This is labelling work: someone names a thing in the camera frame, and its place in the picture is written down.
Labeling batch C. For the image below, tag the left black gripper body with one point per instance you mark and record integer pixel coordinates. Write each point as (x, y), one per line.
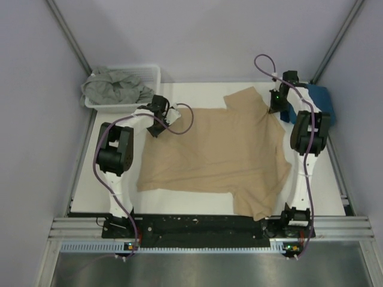
(158, 127)

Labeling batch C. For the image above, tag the right aluminium frame post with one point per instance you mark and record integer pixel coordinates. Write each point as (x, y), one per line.
(351, 17)

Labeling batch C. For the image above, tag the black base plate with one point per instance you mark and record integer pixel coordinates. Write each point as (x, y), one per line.
(203, 231)

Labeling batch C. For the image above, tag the aluminium frame post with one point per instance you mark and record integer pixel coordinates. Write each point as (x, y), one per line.
(351, 17)
(68, 35)

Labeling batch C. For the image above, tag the grey slotted cable duct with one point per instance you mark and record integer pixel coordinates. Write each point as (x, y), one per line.
(124, 248)

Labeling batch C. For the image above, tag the left aluminium frame post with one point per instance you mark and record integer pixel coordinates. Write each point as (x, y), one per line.
(68, 35)

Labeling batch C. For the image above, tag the grey t shirt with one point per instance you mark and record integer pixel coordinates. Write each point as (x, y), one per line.
(107, 87)

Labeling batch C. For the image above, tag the white plastic basket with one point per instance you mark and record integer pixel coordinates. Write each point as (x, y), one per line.
(150, 75)

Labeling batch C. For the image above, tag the folded blue t shirt stack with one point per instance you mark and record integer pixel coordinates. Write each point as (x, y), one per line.
(321, 98)

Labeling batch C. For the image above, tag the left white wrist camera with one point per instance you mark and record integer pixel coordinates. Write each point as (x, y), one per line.
(172, 114)

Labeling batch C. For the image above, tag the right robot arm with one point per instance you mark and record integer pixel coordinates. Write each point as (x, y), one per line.
(308, 139)

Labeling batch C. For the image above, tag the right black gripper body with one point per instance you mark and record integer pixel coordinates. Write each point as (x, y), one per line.
(277, 103)

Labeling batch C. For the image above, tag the beige t shirt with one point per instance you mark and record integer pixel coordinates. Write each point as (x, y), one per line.
(237, 149)

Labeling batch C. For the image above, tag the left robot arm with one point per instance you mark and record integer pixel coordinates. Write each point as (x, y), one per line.
(115, 147)

